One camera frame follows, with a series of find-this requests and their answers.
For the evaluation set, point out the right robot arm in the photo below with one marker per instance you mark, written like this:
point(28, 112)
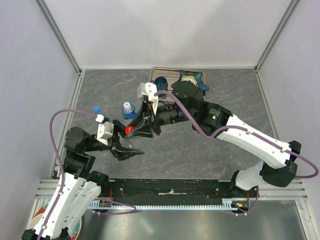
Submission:
point(186, 102)

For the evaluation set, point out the blue star-shaped plate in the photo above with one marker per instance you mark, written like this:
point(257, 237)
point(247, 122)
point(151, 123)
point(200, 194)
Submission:
point(198, 75)

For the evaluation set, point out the clear unlabelled plastic bottle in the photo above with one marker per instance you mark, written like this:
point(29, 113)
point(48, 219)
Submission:
point(130, 141)

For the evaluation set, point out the blue bottle cap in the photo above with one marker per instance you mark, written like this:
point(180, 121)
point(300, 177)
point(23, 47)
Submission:
point(96, 109)

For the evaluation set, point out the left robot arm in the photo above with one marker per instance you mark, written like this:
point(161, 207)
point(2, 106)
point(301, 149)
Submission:
point(78, 186)

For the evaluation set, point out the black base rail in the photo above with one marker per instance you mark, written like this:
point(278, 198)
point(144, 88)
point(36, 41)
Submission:
point(168, 192)

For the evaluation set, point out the blue ceramic cup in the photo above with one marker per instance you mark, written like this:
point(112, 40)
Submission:
point(161, 83)

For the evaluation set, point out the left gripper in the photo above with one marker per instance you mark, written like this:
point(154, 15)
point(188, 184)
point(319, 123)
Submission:
point(113, 142)

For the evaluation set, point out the red bottle cap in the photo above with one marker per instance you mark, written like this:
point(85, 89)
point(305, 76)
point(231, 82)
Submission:
point(129, 129)

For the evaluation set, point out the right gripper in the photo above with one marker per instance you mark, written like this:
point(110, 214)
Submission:
point(146, 108)

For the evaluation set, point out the patterned small bowl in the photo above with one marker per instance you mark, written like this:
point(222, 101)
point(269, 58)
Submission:
point(189, 78)

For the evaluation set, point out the white bottle cap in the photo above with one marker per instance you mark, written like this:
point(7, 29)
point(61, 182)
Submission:
point(127, 106)

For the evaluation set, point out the blue tinted plastic bottle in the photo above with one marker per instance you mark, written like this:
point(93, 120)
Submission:
point(105, 115)

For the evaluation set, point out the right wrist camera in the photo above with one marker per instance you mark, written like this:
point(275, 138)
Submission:
point(149, 89)

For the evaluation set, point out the metal tray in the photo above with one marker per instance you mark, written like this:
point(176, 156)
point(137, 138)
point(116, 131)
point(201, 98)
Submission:
point(172, 75)

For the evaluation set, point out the white cable duct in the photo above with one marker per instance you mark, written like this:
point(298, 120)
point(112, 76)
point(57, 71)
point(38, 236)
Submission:
point(226, 205)

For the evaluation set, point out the labelled clear water bottle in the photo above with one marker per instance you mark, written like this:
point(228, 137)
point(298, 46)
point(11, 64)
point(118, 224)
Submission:
point(129, 114)

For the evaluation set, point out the white bowl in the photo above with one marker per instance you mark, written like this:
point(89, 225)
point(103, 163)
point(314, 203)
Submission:
point(34, 222)

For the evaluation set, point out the red floral plate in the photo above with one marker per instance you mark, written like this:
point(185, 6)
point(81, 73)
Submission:
point(76, 230)

